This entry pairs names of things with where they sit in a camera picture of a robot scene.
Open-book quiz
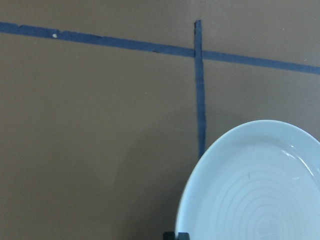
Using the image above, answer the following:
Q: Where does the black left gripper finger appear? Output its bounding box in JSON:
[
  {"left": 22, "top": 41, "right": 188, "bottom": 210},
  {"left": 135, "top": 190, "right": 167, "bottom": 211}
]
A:
[{"left": 162, "top": 231, "right": 190, "bottom": 240}]

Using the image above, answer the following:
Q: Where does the light blue ceramic plate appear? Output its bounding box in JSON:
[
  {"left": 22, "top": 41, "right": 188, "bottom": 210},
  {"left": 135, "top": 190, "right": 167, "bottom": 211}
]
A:
[{"left": 175, "top": 120, "right": 320, "bottom": 240}]

